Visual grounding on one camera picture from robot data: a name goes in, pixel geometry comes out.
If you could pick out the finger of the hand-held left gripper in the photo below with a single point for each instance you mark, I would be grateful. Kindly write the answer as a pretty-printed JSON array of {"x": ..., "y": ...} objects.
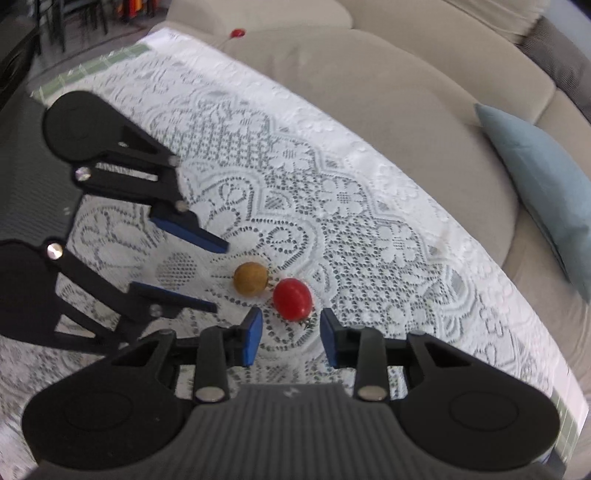
[
  {"x": 175, "y": 297},
  {"x": 194, "y": 233}
]

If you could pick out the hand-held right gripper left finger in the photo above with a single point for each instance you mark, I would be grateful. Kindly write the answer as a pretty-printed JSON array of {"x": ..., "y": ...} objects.
[{"x": 253, "y": 334}]

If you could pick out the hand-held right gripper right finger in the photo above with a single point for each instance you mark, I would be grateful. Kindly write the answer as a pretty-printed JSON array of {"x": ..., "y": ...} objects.
[{"x": 328, "y": 337}]

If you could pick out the red cherry tomato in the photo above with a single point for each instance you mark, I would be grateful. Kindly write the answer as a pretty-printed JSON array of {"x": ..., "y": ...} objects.
[{"x": 291, "y": 297}]

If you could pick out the brown longan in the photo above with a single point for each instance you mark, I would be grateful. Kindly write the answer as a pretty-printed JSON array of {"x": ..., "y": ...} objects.
[{"x": 250, "y": 278}]

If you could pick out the white lace tablecloth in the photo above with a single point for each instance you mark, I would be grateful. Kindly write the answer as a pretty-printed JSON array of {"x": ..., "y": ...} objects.
[
  {"x": 369, "y": 230},
  {"x": 92, "y": 69}
]

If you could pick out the black chair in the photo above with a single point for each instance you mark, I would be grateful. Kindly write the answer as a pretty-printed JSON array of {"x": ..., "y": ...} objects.
[{"x": 69, "y": 18}]

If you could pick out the small red ball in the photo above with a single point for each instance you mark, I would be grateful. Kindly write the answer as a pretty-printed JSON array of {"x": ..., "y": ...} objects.
[{"x": 238, "y": 33}]

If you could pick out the colourful stacked stools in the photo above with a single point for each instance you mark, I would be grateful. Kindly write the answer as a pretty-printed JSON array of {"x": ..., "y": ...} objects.
[{"x": 136, "y": 5}]

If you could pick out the beige sofa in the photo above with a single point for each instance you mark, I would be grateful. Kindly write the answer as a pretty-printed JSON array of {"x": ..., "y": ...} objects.
[{"x": 392, "y": 92}]

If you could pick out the light blue pillow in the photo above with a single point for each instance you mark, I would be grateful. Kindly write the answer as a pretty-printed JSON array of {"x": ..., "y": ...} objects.
[{"x": 545, "y": 184}]

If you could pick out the grey checked cushion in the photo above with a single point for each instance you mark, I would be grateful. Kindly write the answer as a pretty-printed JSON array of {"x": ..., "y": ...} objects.
[{"x": 563, "y": 60}]

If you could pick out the beige cushion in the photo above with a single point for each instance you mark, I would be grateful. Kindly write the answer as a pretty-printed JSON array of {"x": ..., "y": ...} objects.
[{"x": 503, "y": 16}]

